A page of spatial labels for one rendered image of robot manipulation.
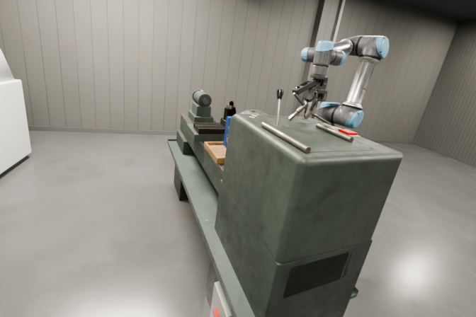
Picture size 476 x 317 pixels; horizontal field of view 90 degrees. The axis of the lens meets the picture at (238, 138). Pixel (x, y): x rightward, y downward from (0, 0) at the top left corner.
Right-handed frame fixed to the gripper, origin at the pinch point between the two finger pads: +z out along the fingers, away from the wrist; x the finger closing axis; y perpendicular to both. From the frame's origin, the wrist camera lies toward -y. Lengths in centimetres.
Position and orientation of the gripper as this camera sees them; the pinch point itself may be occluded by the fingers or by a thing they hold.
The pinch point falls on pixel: (304, 116)
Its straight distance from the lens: 123.1
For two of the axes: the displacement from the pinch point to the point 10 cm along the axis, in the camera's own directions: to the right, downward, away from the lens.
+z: -1.4, 9.4, 3.1
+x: -3.9, -3.4, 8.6
